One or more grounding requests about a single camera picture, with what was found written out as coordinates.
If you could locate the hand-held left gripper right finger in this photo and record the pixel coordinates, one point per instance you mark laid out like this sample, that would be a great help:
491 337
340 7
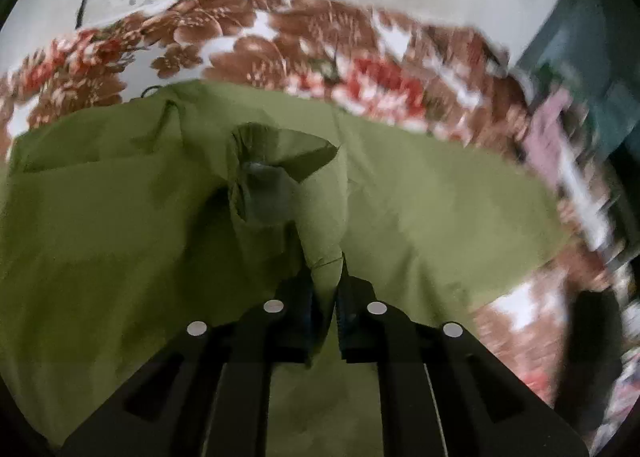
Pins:
343 322

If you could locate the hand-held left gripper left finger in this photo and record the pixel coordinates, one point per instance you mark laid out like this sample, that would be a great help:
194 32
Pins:
306 319

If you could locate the green garment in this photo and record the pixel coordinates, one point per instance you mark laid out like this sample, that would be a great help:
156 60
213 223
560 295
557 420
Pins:
150 237

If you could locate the pink cloth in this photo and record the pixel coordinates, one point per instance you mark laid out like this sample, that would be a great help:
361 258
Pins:
550 132

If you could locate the floral blanket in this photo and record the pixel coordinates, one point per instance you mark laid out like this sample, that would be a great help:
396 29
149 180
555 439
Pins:
310 37

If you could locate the dark teal cloth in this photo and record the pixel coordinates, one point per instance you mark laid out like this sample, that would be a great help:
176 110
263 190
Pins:
585 37

